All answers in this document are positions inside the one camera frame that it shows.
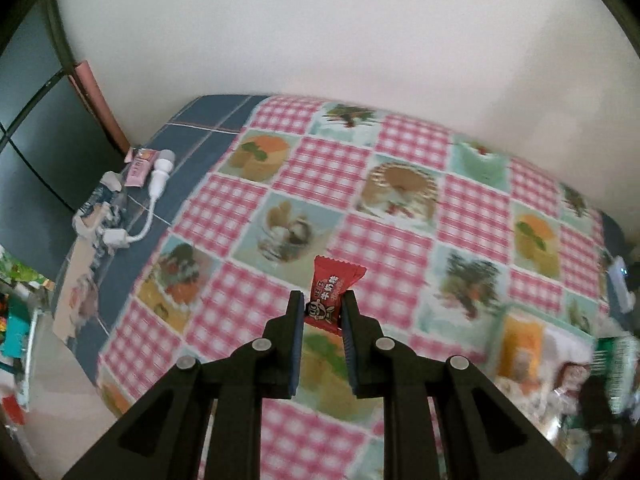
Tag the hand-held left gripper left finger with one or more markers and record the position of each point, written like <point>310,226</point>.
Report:
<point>296,345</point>

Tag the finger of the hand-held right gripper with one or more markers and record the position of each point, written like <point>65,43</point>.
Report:
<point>597,410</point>

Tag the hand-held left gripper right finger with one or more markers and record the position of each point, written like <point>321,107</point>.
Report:
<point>350,345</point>

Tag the green snack packet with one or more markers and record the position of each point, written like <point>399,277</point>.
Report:
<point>617,365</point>

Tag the small red candy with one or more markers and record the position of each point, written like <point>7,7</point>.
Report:
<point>330,295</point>

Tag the teal cardboard tray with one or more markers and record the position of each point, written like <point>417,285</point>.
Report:
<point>550,340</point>

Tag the yellow snack packet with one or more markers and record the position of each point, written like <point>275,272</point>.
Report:
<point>520,350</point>

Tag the dark red snack packet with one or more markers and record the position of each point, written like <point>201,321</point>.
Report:
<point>570,375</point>

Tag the white power strip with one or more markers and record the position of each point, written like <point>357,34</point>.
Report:
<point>620,280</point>

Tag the pink checkered tablecloth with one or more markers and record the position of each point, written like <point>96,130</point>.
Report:
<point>400,220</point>

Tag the beige paper card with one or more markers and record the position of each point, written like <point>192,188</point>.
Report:
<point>75,290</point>

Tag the small pink packet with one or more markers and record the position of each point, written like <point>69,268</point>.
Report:
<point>137,170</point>

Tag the crumpled blue and white paper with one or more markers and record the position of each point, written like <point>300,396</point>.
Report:
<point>97,210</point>

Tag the teal plastic box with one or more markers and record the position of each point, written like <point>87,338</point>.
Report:
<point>20,335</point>

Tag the dark cabinet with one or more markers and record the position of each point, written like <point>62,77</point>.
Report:
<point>45,135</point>

